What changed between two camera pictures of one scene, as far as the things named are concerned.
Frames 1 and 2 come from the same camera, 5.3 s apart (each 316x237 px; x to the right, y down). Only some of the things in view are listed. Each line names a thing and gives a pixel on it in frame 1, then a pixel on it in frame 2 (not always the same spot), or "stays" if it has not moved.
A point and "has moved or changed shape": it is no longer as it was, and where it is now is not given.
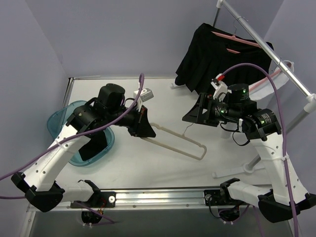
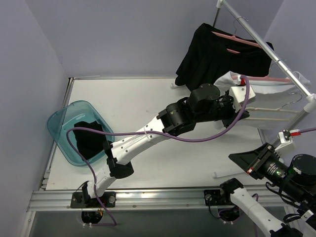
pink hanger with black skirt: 234,37 stays
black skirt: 97,144 stays
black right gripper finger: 193,114 → 247,160
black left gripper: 137,121 → 229,114
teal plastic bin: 57,124 stays
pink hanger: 288,64 has moved or changed shape
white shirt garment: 263,88 → 273,103
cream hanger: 180,151 has moved or changed shape
